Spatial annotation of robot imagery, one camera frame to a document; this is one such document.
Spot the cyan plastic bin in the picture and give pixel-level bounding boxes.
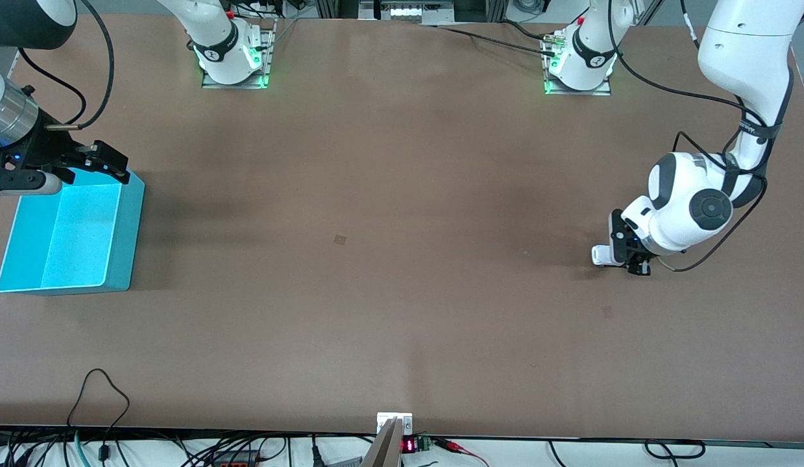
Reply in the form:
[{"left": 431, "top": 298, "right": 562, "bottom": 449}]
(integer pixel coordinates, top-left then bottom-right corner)
[{"left": 0, "top": 165, "right": 146, "bottom": 297}]

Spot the red clip lead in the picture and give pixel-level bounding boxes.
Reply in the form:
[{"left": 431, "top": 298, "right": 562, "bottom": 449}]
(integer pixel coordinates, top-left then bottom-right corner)
[{"left": 437, "top": 438, "right": 490, "bottom": 466}]

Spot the white light panel device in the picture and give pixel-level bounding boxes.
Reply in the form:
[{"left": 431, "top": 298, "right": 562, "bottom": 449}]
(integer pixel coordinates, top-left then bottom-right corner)
[{"left": 359, "top": 0, "right": 456, "bottom": 25}]

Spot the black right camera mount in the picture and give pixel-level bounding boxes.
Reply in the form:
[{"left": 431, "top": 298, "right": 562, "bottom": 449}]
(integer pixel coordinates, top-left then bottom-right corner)
[{"left": 0, "top": 153, "right": 27, "bottom": 193}]

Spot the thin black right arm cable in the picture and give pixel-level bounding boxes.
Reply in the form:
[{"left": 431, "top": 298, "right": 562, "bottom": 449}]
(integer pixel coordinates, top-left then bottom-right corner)
[{"left": 18, "top": 49, "right": 88, "bottom": 125}]

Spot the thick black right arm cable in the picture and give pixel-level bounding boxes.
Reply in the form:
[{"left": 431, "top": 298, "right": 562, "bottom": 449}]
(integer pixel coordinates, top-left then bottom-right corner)
[{"left": 45, "top": 0, "right": 116, "bottom": 130}]

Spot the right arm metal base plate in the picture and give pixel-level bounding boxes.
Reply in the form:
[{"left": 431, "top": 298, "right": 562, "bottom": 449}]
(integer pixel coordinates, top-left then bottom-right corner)
[{"left": 201, "top": 18, "right": 277, "bottom": 90}]

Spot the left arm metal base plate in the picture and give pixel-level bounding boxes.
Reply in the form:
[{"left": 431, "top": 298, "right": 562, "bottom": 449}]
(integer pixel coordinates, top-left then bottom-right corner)
[{"left": 542, "top": 32, "right": 612, "bottom": 97}]

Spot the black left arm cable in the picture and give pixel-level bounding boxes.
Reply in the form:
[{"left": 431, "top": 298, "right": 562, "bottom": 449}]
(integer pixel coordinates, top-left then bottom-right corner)
[{"left": 608, "top": 0, "right": 769, "bottom": 273}]

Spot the looped black cable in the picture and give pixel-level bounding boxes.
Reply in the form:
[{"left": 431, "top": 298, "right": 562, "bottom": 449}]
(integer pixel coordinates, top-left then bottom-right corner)
[{"left": 644, "top": 439, "right": 706, "bottom": 459}]

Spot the short black table cable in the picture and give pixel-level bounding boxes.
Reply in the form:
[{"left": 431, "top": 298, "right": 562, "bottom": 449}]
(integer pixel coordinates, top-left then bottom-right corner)
[{"left": 499, "top": 19, "right": 553, "bottom": 41}]

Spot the long black table cable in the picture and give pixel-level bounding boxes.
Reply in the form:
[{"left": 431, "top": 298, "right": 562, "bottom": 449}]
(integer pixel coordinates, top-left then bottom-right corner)
[{"left": 434, "top": 25, "right": 558, "bottom": 58}]

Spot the black cable with inline box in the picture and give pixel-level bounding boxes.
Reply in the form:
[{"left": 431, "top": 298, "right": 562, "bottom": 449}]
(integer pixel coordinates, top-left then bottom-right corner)
[{"left": 66, "top": 368, "right": 130, "bottom": 462}]

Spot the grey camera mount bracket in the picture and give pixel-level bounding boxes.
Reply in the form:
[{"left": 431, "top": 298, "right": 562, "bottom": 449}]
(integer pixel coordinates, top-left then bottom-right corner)
[{"left": 361, "top": 412, "right": 414, "bottom": 467}]

